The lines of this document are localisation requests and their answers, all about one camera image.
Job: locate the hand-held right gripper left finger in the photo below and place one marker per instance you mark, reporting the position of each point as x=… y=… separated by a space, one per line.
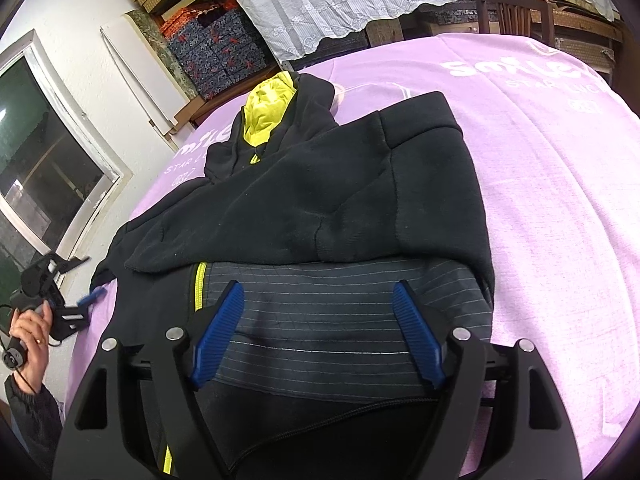
x=220 y=320

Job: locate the black hoodie with yellow lining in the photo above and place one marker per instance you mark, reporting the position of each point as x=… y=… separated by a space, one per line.
x=325 y=185

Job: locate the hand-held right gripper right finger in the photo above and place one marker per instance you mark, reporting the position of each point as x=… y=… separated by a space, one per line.
x=415 y=325

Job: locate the stack of wicker baskets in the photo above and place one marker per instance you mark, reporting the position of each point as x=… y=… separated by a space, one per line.
x=585 y=35

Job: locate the person's left hand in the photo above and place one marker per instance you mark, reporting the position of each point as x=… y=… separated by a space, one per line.
x=27 y=327

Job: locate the person's left forearm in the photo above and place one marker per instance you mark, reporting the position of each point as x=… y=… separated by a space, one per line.
x=32 y=425

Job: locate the stack of blue patterned boxes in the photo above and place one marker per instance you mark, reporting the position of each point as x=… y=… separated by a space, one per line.
x=220 y=55

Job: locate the green marbled panel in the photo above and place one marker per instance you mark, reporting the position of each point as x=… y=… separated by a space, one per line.
x=162 y=52

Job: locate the white framed window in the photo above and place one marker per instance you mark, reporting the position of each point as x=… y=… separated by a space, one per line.
x=40 y=160

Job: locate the stack of orange boxes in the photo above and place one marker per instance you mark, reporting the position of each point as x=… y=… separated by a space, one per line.
x=182 y=22

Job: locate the white flat board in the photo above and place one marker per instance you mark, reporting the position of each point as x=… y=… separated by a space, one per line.
x=142 y=70

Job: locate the low wooden bench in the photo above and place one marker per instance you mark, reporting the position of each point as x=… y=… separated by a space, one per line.
x=200 y=110

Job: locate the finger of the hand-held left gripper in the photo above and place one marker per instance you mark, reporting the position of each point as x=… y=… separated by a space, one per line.
x=70 y=262
x=70 y=320

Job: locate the purple printed blanket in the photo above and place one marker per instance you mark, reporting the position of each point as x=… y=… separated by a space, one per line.
x=550 y=210

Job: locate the dark wooden chair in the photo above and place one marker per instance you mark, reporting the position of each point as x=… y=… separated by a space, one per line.
x=545 y=20

